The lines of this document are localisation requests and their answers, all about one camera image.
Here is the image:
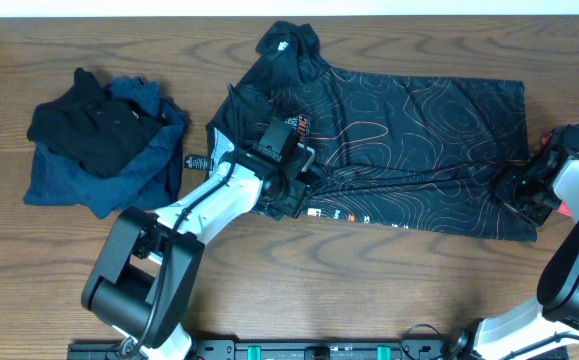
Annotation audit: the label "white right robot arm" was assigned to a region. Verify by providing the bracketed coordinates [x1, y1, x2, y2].
[445, 125, 579, 360]

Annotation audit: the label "black folded polo shirt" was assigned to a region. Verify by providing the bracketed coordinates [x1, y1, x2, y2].
[27, 68, 165, 178]

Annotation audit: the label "navy blue folded shirt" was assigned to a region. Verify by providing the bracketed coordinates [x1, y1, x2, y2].
[23, 77, 187, 219]

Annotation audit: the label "black shirt orange contour lines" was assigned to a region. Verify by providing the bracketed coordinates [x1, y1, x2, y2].
[206, 21, 537, 241]

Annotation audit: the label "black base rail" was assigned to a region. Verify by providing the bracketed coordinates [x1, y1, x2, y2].
[66, 324, 570, 360]

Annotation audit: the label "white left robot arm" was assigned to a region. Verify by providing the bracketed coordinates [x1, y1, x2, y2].
[81, 143, 315, 359]

